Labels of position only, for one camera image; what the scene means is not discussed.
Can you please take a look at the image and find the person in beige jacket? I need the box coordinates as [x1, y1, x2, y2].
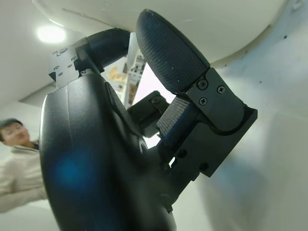
[0, 117, 48, 214]

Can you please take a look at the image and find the cream white two-slot toaster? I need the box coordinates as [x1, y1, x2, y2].
[32, 0, 291, 66]

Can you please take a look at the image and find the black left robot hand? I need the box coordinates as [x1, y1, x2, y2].
[38, 9, 258, 231]

